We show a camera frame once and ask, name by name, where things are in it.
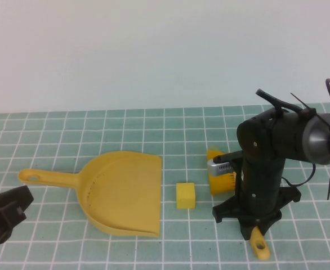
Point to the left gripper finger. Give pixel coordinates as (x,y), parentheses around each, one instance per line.
(13,195)
(1,222)

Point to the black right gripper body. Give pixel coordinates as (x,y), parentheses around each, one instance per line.
(260,197)

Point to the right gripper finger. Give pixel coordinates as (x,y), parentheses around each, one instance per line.
(269,223)
(246,229)

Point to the yellow hand brush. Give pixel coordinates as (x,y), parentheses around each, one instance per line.
(220,187)

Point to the yellow plastic dustpan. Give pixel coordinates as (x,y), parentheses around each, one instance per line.
(125,191)

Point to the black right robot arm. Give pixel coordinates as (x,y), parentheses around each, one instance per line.
(280,135)

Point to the small yellow foam cube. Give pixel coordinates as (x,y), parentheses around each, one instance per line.
(185,197)

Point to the green tiled table mat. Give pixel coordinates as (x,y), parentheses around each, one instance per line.
(69,135)

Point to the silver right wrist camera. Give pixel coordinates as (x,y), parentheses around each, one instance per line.
(218,170)

